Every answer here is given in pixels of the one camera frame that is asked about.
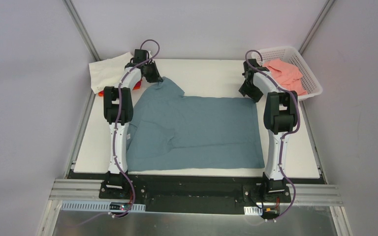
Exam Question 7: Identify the purple cable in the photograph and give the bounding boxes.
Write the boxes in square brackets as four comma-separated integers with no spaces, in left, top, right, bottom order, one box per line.
[112,39,161,219]
[245,50,301,223]

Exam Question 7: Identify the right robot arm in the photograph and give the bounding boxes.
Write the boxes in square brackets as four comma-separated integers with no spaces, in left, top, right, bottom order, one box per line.
[239,59,298,202]

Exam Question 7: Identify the orange folded t-shirt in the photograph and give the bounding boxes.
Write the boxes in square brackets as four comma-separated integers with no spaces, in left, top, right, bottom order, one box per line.
[98,85,143,97]

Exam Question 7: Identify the right white cable duct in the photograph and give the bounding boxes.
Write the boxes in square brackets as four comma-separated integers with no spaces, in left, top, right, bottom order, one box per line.
[244,206,263,216]

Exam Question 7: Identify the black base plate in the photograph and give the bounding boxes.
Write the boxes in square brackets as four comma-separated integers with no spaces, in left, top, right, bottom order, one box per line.
[99,175,291,215]

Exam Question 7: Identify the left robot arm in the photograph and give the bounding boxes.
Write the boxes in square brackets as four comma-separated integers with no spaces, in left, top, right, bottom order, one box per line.
[102,49,162,199]

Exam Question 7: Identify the white cable duct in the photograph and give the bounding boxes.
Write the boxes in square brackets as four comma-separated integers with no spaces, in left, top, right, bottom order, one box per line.
[61,200,146,213]
[244,206,263,216]

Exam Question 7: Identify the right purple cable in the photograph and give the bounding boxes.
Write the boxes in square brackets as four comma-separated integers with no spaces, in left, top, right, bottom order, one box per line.
[245,50,301,223]

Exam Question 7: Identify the red folded t-shirt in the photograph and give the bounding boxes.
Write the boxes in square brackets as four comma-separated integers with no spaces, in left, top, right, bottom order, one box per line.
[133,79,142,90]

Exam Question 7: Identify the aluminium frame rail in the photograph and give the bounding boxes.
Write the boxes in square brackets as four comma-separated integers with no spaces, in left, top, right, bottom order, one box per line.
[49,179,102,201]

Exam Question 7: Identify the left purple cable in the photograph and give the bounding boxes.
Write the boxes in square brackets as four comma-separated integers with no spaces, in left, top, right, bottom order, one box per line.
[112,39,161,219]

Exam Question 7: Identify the left white cable duct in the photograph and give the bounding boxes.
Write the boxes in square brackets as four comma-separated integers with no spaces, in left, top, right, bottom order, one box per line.
[61,200,146,213]

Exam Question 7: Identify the pink t-shirt in basket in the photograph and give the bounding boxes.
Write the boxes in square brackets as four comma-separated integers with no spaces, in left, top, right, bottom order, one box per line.
[264,59,308,96]

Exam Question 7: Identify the white folded t-shirt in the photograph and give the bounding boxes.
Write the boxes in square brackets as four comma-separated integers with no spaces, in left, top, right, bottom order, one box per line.
[89,52,133,94]

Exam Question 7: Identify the blue-grey t-shirt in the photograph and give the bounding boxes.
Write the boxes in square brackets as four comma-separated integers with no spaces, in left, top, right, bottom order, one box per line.
[126,78,265,172]

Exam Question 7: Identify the white plastic basket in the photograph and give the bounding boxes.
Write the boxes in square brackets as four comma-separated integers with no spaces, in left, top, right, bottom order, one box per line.
[252,46,323,100]

